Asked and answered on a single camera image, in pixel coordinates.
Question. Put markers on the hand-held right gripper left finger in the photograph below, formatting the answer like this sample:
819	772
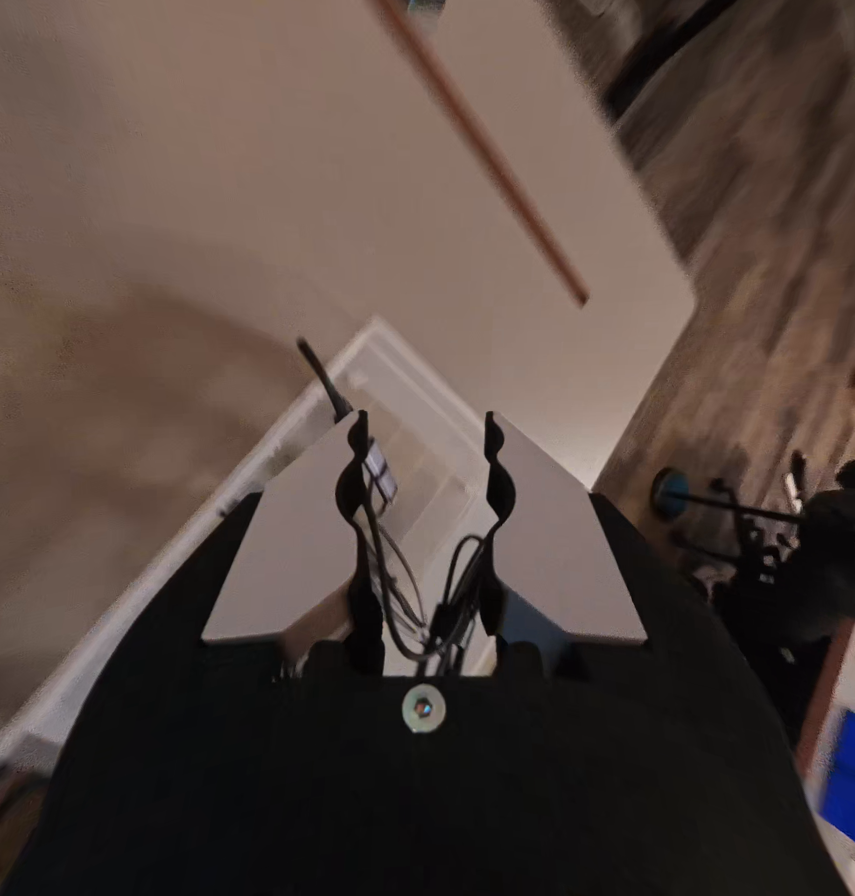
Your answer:
287	560

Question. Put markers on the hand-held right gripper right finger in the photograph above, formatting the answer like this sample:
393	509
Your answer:
560	553

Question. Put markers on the clear plastic bin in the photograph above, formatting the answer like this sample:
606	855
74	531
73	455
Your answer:
413	392

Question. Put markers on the black office chair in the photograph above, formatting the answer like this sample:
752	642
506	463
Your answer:
819	546

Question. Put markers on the blue plastic bin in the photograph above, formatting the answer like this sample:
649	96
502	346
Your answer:
851	770

